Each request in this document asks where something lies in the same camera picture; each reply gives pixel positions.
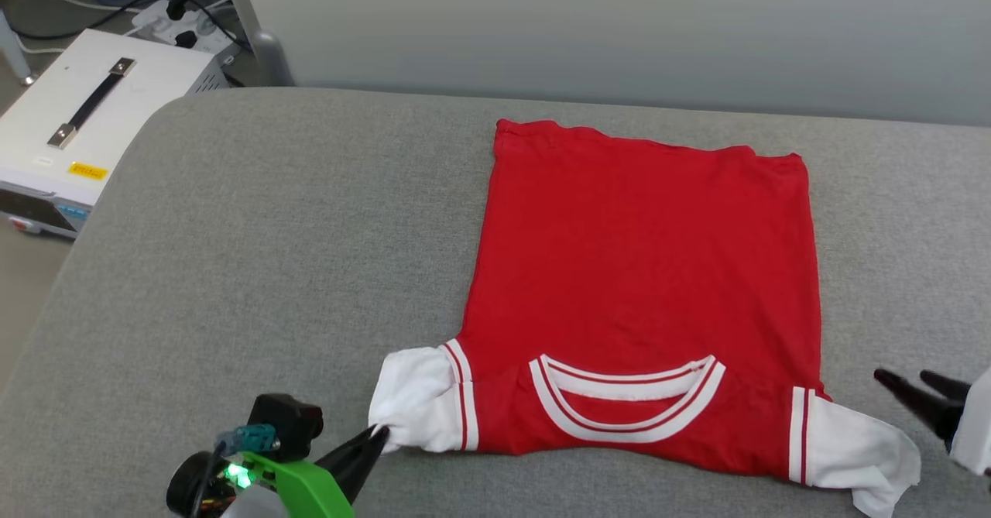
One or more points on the white power strip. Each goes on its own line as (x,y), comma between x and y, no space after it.
(209,34)

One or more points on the white metal frame leg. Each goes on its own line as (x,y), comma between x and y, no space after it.
(15,46)

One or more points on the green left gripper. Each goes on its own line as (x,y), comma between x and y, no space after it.
(310,491)

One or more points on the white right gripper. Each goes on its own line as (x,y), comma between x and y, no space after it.
(977,433)

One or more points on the grey metal frame post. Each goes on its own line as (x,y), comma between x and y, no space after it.
(255,30)

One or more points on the white equipment box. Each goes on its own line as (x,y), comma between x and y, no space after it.
(139,115)

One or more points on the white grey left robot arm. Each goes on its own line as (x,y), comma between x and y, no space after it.
(255,506)

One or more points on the black power plug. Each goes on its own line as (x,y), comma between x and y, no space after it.
(176,8)
(186,38)

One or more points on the red and white t-shirt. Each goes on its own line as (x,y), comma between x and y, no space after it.
(642,255)

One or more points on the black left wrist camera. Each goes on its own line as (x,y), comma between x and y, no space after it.
(290,425)

